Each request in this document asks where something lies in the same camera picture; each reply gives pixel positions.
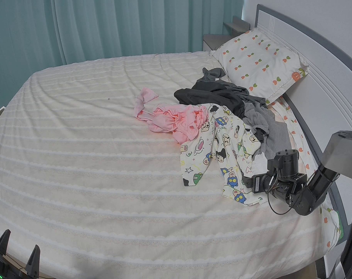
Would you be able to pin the white printed pyjama top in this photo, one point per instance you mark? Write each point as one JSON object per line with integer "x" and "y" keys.
{"x": 231, "y": 144}

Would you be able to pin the pile of clothes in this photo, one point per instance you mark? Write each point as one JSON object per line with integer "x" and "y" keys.
{"x": 222, "y": 94}

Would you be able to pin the grey bedside table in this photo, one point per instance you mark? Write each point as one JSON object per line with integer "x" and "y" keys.
{"x": 213, "y": 41}

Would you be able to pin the blue-green curtain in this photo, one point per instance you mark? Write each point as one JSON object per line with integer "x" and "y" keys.
{"x": 19, "y": 39}
{"x": 149, "y": 16}

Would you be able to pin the bed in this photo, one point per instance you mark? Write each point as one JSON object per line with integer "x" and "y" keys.
{"x": 91, "y": 155}

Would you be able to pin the pink garment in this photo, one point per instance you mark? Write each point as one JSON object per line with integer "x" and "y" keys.
{"x": 181, "y": 121}

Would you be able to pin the white printed pillow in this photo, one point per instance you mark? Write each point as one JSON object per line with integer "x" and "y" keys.
{"x": 260, "y": 60}

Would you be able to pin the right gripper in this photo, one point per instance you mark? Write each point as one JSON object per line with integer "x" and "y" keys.
{"x": 268, "y": 182}

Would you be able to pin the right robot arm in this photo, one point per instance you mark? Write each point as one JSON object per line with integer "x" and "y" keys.
{"x": 315, "y": 190}

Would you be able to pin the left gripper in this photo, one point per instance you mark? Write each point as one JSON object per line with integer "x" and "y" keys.
{"x": 7, "y": 272}

